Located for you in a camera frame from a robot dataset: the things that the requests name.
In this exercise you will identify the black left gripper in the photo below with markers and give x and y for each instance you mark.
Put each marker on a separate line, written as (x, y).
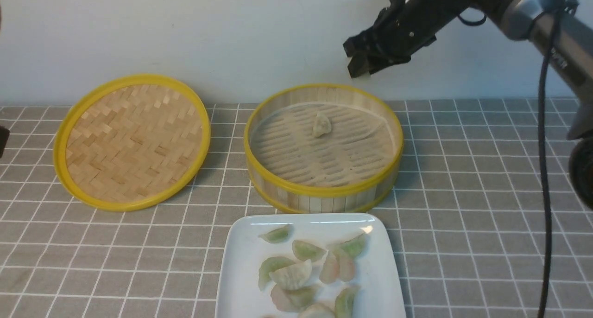
(4, 137)

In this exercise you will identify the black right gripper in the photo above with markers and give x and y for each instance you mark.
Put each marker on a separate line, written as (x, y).
(399, 31)

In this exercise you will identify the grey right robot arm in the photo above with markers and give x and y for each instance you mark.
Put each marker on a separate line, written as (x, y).
(566, 44)

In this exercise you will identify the green dumpling upper right plate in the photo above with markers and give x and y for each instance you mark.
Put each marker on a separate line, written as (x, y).
(353, 247)

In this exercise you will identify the green dumpling plate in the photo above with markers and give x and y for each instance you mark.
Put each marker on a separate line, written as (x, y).
(353, 247)
(270, 265)
(303, 297)
(344, 302)
(278, 235)
(304, 251)

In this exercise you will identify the green dumpling top left plate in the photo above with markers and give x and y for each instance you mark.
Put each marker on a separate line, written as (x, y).
(278, 235)

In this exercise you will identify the green dumpling upper middle plate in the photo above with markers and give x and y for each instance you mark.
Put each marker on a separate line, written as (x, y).
(304, 251)

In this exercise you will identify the green dumpling lower right plate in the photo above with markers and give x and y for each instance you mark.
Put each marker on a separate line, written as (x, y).
(344, 302)

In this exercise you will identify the green dumpling lower middle plate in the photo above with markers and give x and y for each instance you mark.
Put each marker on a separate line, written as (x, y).
(303, 297)

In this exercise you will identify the pink dumpling lower left plate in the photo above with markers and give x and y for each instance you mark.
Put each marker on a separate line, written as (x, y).
(283, 300)

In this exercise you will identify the white dumpling bottom plate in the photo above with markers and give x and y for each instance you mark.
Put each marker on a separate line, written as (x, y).
(317, 310)

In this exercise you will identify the white square plate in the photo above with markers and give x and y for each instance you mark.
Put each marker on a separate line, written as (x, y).
(380, 294)

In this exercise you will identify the bamboo steamer basket yellow rim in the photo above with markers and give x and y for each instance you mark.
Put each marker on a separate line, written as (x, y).
(351, 169)

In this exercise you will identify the woven bamboo steamer lid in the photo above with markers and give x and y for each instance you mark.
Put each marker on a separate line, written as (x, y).
(132, 143)

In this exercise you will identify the grey checked tablecloth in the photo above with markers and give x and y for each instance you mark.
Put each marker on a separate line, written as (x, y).
(465, 220)

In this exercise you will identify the pink dumpling right of pair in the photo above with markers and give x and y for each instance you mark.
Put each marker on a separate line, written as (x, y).
(347, 266)

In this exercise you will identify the pink dumpling of pair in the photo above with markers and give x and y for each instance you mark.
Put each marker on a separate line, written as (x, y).
(330, 269)
(347, 266)

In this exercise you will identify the pink dumpling left of pair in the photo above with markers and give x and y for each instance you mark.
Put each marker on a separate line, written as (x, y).
(330, 269)

